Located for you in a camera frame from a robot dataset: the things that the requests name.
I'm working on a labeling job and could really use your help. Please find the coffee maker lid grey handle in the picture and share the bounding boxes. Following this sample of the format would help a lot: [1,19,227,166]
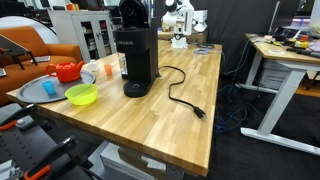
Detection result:
[118,0,150,29]

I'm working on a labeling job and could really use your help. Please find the black coffee maker body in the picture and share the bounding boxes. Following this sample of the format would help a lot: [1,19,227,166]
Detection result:
[112,25,160,99]

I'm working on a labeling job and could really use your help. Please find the clear water tank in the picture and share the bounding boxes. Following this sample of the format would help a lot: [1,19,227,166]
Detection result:
[118,53,129,80]

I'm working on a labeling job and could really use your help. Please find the small white shaker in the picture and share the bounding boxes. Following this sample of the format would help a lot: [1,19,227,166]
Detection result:
[87,59,100,73]

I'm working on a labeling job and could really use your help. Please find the lime green plastic bowl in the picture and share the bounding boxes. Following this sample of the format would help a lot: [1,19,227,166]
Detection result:
[64,83,99,107]

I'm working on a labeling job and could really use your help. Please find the white cardboard box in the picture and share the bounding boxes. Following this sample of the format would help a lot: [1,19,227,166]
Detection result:
[99,142,158,180]

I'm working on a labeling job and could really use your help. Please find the orange teapot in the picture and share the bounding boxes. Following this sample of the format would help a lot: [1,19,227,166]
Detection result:
[45,60,86,84]

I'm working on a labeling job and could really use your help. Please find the black fabric backdrop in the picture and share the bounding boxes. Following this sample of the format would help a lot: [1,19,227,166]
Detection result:
[189,0,279,81]

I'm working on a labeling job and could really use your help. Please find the orange sofa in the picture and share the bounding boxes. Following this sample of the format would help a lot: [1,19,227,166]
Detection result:
[0,25,83,107]

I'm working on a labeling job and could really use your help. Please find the small blue cup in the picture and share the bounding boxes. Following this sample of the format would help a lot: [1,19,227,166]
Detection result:
[40,80,56,96]

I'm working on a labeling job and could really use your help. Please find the white grey storage box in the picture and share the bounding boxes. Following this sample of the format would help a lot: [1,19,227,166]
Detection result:
[259,59,294,90]

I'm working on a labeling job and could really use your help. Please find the white glass door cabinet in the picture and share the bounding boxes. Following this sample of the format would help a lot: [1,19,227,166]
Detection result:
[48,9,118,63]

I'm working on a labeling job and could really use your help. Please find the black clamp orange grip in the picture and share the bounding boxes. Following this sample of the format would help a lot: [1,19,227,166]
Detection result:
[0,103,38,132]
[23,134,88,180]

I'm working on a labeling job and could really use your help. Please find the grey tablet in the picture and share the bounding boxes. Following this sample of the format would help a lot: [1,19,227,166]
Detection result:
[30,55,52,64]

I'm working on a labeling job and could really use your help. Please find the wooden desk white legs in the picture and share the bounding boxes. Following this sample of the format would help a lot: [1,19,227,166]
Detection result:
[239,33,320,157]

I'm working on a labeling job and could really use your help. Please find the orange containers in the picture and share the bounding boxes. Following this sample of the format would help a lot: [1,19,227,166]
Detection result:
[65,2,81,12]

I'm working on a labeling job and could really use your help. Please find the round grey tray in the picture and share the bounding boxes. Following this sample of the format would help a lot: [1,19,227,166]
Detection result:
[15,69,97,104]

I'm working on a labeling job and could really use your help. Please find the white round panel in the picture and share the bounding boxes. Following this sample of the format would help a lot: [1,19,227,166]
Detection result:
[0,15,60,45]

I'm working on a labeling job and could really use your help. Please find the yellow black tool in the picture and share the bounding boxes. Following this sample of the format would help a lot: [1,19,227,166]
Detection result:
[283,34,311,49]

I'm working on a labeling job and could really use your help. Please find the black monitor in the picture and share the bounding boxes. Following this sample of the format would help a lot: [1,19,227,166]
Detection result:
[268,0,303,34]

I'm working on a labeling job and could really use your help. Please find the black perforated board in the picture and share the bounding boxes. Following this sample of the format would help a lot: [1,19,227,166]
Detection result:
[0,124,59,174]

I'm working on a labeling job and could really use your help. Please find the black side table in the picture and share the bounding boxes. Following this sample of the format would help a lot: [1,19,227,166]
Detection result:
[0,33,38,71]

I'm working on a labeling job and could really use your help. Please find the black power cord with plug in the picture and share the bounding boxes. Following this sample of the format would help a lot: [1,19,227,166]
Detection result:
[157,65,208,120]

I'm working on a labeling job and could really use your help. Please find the grey coiled cable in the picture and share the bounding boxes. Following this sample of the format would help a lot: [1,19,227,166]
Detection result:
[193,48,212,56]

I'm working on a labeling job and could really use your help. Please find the blue floor cables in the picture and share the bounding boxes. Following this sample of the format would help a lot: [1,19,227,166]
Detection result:
[213,39,258,134]

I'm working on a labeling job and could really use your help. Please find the grey table frame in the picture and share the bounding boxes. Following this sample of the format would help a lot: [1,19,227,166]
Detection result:
[164,162,186,180]

